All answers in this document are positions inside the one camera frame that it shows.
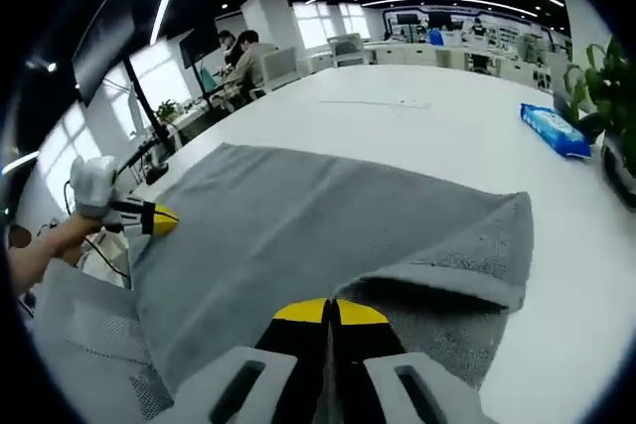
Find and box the grey towel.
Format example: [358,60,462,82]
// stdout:
[128,142,536,424]

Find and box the black monitor stand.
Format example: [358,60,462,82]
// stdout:
[120,55,179,160]

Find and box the small green plant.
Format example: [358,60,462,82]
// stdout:
[155,97,181,123]

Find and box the grey mesh chair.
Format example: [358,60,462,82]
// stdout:
[30,260,176,421]

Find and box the large black monitor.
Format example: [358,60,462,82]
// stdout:
[71,0,139,108]

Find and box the small black monitor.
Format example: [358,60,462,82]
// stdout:
[177,26,221,71]

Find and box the white office chair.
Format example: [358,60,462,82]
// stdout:
[246,46,300,98]

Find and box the grey office chair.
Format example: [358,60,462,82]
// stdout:
[326,33,370,69]

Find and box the blue wet wipes packet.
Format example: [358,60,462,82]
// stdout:
[519,101,593,160]

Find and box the grey and black headset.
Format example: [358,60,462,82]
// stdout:
[598,138,636,212]

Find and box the green potted plant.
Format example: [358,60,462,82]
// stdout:
[563,35,636,170]

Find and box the black cable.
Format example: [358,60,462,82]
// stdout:
[63,180,134,292]

